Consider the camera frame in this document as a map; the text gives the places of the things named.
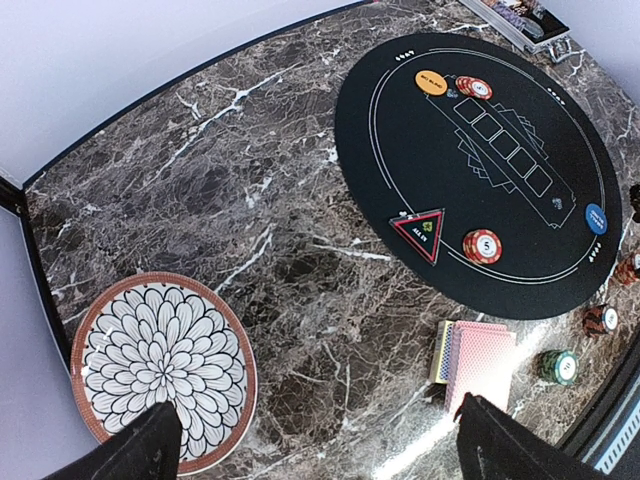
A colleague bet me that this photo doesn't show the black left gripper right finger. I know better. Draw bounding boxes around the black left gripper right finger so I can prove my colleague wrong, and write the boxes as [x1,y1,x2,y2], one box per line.
[454,393,606,480]

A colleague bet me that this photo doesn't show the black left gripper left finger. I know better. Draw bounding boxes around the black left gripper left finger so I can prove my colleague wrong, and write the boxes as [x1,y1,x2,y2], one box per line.
[48,402,182,480]

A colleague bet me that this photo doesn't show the red 5 chips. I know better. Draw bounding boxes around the red 5 chips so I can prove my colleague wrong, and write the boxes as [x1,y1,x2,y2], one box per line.
[455,76,493,100]
[463,229,503,265]

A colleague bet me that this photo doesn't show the red 5 chip stack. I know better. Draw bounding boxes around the red 5 chip stack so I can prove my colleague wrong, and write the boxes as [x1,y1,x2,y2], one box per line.
[614,252,639,285]

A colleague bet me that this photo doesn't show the orange big blind button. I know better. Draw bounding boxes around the orange big blind button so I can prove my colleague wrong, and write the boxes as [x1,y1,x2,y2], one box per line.
[414,70,448,96]

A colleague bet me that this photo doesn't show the yellow card box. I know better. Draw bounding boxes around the yellow card box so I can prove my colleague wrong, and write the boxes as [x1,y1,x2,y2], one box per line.
[429,320,455,384]

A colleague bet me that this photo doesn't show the red back card deck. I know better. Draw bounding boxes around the red back card deck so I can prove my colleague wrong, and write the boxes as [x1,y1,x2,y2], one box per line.
[445,321,516,416]

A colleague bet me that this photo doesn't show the green chip stack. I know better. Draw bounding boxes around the green chip stack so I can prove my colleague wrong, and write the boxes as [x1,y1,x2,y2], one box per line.
[538,350,579,386]

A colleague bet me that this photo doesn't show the floral ceramic plate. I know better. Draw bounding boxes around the floral ceramic plate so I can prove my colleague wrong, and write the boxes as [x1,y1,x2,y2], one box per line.
[71,272,258,476]

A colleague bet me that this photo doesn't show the black orange 100 chip stack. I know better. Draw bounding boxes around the black orange 100 chip stack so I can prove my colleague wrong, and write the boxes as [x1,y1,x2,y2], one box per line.
[582,304,619,338]

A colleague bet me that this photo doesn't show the triangular all in marker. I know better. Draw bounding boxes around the triangular all in marker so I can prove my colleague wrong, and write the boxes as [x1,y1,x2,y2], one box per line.
[389,209,445,266]

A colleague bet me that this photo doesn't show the blue small blind button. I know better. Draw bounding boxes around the blue small blind button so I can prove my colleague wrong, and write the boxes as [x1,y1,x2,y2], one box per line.
[585,203,608,236]

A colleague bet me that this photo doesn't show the round black poker mat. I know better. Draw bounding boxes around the round black poker mat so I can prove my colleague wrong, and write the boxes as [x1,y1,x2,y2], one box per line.
[334,33,622,320]

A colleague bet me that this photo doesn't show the aluminium poker case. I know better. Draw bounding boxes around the aluminium poker case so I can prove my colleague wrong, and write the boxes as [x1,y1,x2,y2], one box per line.
[460,0,575,64]

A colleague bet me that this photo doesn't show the black front table rail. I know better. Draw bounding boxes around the black front table rail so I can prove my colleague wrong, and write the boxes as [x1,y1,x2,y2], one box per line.
[557,333,639,461]

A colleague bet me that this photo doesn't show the white cable duct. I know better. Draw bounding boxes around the white cable duct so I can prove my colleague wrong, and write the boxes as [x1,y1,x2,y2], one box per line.
[581,381,639,475]

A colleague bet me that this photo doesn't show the black frame post left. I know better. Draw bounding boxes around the black frame post left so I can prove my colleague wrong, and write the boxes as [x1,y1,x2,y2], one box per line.
[1,176,72,374]

